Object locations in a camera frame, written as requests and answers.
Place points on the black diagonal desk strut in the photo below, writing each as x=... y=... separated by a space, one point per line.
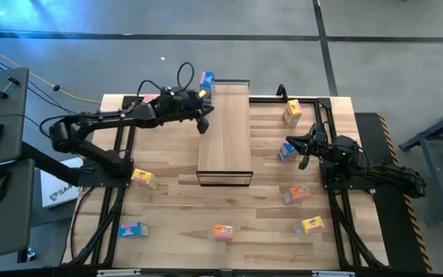
x=48 y=163

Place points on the dark grey desk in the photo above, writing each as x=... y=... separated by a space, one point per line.
x=2 y=231

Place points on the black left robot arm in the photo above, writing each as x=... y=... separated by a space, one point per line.
x=90 y=121

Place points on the black hazard-striped floor mat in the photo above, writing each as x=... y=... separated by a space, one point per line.
x=388 y=231

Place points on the white metal bracket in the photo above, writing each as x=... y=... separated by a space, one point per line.
x=333 y=274
x=118 y=272

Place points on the yellow Corn Pops cereal box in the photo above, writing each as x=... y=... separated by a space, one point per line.
x=294 y=109
x=312 y=225
x=144 y=178

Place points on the black aluminium table frame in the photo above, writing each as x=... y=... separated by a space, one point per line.
x=267 y=101

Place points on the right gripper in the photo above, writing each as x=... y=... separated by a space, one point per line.
x=319 y=145

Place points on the blue Rice Krispies cereal box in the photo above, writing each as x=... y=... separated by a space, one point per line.
x=207 y=80
x=133 y=230
x=286 y=153

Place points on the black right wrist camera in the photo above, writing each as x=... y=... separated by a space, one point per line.
x=317 y=129

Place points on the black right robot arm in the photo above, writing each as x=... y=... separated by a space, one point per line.
x=394 y=175

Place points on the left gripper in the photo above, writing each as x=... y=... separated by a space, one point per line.
x=175 y=102

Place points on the desk caster wheel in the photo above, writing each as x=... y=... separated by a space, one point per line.
x=29 y=254

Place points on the blue-grey metal cart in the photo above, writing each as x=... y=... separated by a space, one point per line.
x=429 y=181

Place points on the small yellow tape tag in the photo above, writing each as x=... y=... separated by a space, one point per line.
x=202 y=93

